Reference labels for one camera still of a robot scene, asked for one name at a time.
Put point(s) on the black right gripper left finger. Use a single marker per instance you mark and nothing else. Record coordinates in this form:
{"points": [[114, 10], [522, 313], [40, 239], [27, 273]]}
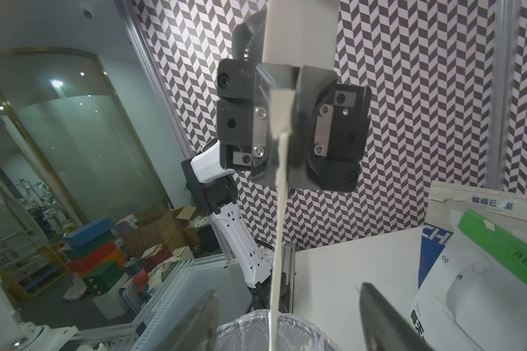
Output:
{"points": [[197, 330]]}

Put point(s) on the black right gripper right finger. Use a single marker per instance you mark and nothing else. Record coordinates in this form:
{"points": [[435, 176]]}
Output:
{"points": [[383, 327]]}

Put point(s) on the blue paper bag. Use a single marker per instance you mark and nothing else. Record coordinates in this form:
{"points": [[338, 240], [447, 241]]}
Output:
{"points": [[448, 205]]}

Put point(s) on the trash bin with plastic liner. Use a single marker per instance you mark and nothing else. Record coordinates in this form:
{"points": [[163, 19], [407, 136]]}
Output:
{"points": [[251, 332]]}

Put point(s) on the white paper receipt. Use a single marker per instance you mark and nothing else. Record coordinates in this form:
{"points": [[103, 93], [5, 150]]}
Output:
{"points": [[280, 210]]}

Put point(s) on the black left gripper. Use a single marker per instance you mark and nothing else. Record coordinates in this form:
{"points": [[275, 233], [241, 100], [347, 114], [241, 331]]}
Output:
{"points": [[301, 120]]}

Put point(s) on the green white takeout bag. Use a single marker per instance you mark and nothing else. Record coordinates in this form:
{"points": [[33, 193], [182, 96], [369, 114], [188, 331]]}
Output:
{"points": [[475, 295]]}

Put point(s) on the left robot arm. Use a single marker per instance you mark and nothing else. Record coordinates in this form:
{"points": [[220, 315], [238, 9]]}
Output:
{"points": [[215, 192]]}

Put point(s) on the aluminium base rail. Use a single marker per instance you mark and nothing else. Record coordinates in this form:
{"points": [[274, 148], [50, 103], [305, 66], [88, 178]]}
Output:
{"points": [[209, 289]]}

